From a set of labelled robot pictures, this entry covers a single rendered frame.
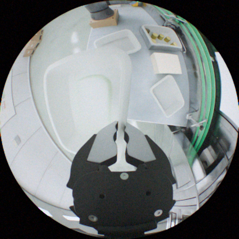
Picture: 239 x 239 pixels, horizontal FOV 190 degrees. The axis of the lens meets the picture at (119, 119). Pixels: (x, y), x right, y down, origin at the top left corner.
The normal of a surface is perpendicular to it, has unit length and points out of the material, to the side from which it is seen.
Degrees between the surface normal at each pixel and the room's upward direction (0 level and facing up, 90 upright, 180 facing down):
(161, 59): 0
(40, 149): 90
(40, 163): 90
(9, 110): 90
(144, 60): 0
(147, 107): 0
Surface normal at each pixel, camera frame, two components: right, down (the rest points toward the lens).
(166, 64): -0.10, 0.47
